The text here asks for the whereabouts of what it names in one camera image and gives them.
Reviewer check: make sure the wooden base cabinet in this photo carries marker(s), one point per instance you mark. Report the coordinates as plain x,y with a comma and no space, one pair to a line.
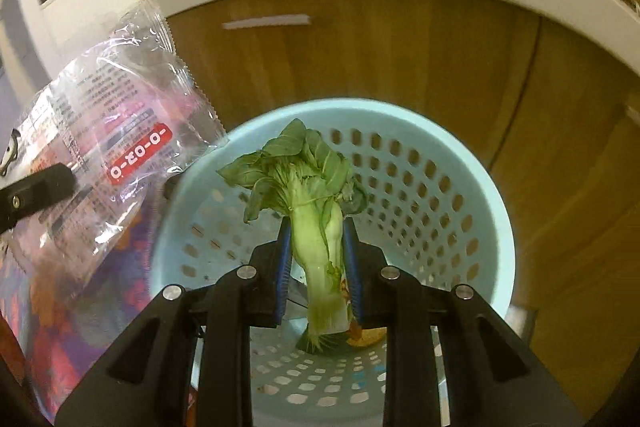
400,57

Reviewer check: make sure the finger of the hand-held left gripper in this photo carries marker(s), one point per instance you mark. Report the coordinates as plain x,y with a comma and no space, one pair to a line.
40,194

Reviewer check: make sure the orange peel piece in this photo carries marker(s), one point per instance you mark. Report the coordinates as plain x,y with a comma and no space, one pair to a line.
370,337

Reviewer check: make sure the teal perforated plastic basket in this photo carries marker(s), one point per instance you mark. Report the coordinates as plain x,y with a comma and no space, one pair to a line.
450,187

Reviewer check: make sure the clear red label plastic wrapper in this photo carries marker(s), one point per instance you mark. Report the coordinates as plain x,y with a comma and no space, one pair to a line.
100,107

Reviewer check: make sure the floral purple tablecloth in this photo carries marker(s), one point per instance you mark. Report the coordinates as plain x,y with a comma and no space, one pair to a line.
65,347

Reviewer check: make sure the green bok choy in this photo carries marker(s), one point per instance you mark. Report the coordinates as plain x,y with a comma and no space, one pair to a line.
315,247

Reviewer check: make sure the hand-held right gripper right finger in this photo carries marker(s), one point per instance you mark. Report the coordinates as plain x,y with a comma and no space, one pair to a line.
351,277

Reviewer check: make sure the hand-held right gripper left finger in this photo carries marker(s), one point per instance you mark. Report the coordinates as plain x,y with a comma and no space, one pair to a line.
284,277

